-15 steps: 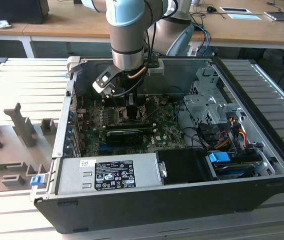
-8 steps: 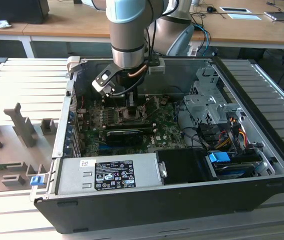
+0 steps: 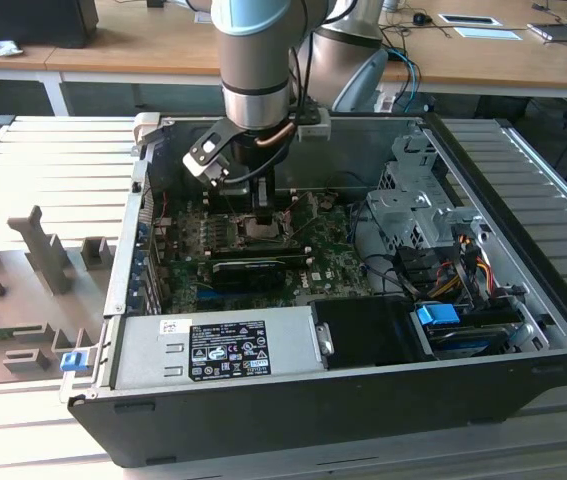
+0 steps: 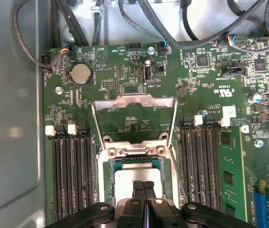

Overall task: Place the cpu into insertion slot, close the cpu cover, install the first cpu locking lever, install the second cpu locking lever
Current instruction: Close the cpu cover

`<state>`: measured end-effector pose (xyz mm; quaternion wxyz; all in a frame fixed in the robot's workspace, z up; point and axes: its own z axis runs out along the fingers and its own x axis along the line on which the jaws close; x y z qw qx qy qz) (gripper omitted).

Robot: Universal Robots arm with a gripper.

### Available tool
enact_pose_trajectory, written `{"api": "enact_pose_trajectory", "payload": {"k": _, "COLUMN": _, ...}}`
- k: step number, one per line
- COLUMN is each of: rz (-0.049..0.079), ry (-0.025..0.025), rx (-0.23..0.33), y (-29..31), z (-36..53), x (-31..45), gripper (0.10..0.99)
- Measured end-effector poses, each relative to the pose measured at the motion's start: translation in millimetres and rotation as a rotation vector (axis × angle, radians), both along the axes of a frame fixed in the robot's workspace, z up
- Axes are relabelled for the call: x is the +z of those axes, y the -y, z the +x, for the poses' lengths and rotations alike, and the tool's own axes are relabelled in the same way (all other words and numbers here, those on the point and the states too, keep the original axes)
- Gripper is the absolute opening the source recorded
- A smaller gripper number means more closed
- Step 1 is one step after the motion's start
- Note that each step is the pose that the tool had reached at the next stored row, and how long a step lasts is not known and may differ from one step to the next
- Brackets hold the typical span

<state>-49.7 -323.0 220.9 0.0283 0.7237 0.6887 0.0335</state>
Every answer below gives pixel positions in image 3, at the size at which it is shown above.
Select black graphics card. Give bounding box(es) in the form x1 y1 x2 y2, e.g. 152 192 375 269
211 256 288 292

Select beige case latch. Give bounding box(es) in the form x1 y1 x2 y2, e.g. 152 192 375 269
132 112 164 149

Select CPU socket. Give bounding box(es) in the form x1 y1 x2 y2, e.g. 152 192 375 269
232 209 292 247

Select silver power supply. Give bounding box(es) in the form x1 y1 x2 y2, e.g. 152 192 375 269
109 306 325 392

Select blue disk carrier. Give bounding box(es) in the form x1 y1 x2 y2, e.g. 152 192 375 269
414 301 525 360

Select grey parts rack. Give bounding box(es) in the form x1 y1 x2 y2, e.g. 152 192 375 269
0 203 120 387

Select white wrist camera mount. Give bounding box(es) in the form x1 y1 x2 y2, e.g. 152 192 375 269
296 106 333 142

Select metal socket cover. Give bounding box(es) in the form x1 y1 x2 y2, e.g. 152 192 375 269
282 191 337 240

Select green motherboard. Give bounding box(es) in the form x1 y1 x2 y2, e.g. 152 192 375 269
147 188 380 317

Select black box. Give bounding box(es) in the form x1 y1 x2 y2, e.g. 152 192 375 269
0 0 100 50

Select black silver PC case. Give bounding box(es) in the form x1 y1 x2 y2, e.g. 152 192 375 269
60 113 567 469

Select grey laptop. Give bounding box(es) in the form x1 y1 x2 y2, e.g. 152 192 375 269
526 21 567 45

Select silver metal drive cage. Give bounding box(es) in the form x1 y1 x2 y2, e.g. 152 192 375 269
366 133 489 261

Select coloured power cable bundle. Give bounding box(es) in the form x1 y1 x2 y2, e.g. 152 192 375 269
396 233 495 312

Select copper coloured cable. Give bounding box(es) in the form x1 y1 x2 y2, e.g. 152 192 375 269
256 123 295 150

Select wooden desk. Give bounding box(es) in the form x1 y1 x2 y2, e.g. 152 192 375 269
0 0 567 117

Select blue case latch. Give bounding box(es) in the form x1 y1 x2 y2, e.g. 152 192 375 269
61 351 90 374

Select blue expansion slot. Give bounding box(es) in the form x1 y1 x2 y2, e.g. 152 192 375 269
196 289 284 303

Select white desk cable hatch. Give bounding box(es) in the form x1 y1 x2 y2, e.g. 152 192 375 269
436 13 503 27

